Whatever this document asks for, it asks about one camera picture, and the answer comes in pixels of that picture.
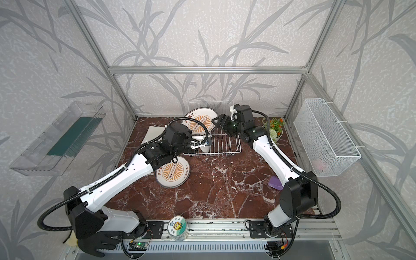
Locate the black glove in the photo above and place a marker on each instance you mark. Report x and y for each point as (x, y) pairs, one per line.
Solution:
(106, 240)

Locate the square white plate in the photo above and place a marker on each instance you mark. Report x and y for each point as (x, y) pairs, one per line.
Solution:
(153, 134)

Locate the white pot artificial flowers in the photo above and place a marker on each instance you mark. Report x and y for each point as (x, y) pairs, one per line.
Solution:
(276, 128)

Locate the round white plate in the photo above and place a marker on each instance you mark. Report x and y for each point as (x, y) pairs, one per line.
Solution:
(176, 174)
(160, 177)
(205, 149)
(205, 115)

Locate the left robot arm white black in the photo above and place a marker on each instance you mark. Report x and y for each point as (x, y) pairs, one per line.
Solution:
(85, 207)

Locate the purple scoop pink handle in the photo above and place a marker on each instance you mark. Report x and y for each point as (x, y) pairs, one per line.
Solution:
(275, 183)

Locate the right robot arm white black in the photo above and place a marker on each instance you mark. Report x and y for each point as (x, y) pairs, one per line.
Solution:
(300, 188)

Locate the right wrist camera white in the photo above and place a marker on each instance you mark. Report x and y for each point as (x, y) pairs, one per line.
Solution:
(233, 112)

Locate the pink object in basket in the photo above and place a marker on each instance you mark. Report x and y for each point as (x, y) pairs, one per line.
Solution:
(319, 165)

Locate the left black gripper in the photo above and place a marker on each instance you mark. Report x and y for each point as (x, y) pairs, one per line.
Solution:
(194, 141)

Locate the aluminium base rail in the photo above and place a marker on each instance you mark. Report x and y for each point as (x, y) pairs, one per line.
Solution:
(310, 239)

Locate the round tape roll green label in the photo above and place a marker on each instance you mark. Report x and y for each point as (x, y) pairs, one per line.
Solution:
(178, 228)

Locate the yellow sponge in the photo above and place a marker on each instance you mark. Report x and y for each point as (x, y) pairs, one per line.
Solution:
(72, 241)

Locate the clear plastic wall shelf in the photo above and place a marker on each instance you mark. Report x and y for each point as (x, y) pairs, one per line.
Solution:
(55, 149)

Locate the white wire dish rack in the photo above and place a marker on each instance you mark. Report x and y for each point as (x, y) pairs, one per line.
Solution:
(223, 145)

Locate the left green circuit board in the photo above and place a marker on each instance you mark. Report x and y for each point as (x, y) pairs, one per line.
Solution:
(138, 245)

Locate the white mesh wall basket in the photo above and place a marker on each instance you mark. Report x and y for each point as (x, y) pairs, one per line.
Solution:
(324, 137)

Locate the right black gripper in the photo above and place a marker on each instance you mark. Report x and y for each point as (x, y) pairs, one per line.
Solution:
(226, 122)

